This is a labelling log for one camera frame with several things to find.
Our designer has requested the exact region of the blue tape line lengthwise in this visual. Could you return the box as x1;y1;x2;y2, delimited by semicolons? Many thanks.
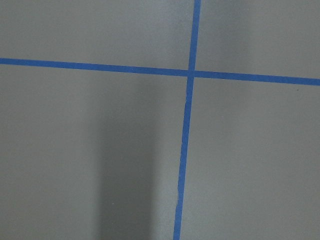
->
172;0;202;240

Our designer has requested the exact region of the blue tape line crosswise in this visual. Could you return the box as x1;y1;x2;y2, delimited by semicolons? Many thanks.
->
0;58;320;86

